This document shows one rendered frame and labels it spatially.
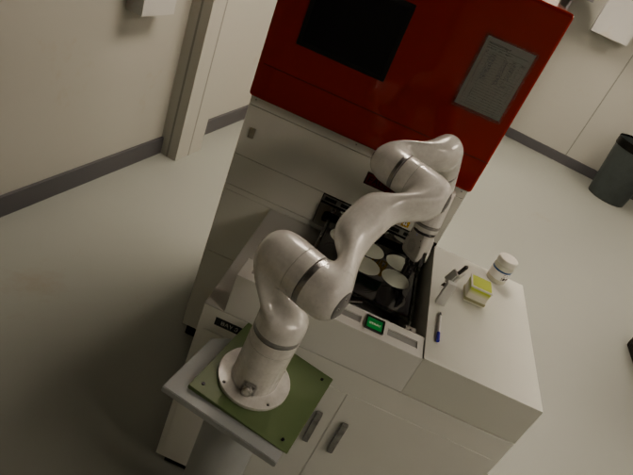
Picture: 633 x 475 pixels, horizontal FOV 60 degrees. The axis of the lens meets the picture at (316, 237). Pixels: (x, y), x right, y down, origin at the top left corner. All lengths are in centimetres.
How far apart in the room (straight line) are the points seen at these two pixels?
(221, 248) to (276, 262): 112
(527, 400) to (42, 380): 174
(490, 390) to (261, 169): 109
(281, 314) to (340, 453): 73
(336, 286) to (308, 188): 94
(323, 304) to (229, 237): 115
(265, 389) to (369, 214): 49
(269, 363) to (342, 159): 89
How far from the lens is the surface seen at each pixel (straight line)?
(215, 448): 156
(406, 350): 154
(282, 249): 116
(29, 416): 233
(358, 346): 154
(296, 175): 202
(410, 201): 130
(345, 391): 167
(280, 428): 139
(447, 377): 158
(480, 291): 183
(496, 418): 167
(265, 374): 134
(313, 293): 113
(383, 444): 179
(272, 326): 123
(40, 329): 259
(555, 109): 767
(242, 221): 217
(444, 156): 145
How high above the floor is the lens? 189
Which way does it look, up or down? 32 degrees down
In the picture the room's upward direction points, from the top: 24 degrees clockwise
